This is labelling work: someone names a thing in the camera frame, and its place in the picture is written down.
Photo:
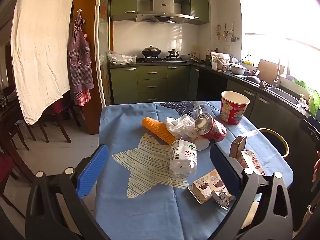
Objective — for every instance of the cartoon-print paper box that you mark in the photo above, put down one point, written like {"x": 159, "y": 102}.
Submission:
{"x": 207, "y": 185}

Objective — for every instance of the green dish rack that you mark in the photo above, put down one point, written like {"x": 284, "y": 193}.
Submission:
{"x": 314, "y": 102}

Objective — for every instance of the steel faucet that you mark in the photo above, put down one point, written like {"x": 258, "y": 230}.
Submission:
{"x": 277, "y": 75}

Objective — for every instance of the white enamel pot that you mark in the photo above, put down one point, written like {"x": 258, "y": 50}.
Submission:
{"x": 238, "y": 69}

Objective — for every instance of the clear plastic cup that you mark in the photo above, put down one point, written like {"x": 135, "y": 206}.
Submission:
{"x": 203, "y": 107}

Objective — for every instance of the glass pot lid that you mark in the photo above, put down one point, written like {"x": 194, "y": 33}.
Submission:
{"x": 196, "y": 58}

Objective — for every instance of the clear plastic water bottle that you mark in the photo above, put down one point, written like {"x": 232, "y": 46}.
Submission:
{"x": 183, "y": 158}

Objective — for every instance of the silver snack wrapper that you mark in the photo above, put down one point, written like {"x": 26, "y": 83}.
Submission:
{"x": 222, "y": 198}

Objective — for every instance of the green lower cabinets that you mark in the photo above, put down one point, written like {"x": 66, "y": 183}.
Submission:
{"x": 125, "y": 85}

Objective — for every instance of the gas stove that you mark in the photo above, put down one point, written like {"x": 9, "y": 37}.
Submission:
{"x": 162, "y": 60}

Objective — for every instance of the green upper cabinets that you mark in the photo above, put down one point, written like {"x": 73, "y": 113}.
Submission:
{"x": 200, "y": 5}

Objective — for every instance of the clear plastic bag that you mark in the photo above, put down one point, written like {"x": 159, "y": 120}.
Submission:
{"x": 120, "y": 58}

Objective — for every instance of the small black pot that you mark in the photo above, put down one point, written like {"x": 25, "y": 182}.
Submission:
{"x": 173, "y": 53}

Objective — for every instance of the white plastic bucket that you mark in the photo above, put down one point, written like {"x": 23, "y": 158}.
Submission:
{"x": 220, "y": 61}

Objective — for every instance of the person's right hand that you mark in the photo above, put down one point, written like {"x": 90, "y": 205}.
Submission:
{"x": 317, "y": 167}

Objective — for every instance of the crumpled white tissue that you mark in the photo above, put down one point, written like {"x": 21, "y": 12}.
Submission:
{"x": 181, "y": 125}

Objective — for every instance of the wooden cutting board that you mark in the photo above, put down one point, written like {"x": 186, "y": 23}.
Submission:
{"x": 268, "y": 67}

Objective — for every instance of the blue star-print tablecloth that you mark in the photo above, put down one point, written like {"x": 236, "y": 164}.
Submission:
{"x": 140, "y": 210}

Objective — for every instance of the black wok with lid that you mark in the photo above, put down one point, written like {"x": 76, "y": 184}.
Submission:
{"x": 151, "y": 52}

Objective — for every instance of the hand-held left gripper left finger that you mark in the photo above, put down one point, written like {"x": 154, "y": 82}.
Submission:
{"x": 92, "y": 172}

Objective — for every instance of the yellow-rimmed trash bin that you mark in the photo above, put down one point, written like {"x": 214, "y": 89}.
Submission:
{"x": 283, "y": 140}

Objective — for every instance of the red paper noodle cup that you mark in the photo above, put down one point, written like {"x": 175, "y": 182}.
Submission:
{"x": 232, "y": 111}

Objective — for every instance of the purple checked apron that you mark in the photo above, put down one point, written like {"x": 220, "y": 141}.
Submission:
{"x": 80, "y": 65}

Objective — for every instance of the white hanging sheet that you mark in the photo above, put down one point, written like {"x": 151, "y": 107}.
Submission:
{"x": 40, "y": 50}

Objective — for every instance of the kitchen sink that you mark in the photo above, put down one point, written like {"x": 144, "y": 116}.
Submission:
{"x": 285, "y": 95}

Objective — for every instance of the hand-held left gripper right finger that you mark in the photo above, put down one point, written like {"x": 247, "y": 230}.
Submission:
{"x": 222, "y": 167}

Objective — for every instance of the sliding glass door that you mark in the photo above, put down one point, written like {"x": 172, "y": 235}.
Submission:
{"x": 103, "y": 42}

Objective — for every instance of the orange foam fruit net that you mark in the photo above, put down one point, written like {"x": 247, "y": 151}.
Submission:
{"x": 156, "y": 130}

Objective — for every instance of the steel range hood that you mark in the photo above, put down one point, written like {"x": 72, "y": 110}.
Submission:
{"x": 163, "y": 7}

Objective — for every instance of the red and white carton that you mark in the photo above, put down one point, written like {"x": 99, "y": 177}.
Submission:
{"x": 251, "y": 162}

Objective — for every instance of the dark wooden chair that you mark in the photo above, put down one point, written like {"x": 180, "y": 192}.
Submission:
{"x": 58, "y": 120}

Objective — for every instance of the small brown box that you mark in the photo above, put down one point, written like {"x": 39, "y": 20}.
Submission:
{"x": 237, "y": 148}

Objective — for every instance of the red drink can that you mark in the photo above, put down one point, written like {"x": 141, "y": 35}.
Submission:
{"x": 212, "y": 130}

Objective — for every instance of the dark counter cabinets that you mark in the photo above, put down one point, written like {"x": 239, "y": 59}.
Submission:
{"x": 265, "y": 110}

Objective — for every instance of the green cabinets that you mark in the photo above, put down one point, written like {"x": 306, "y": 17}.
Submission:
{"x": 200, "y": 5}
{"x": 125, "y": 85}

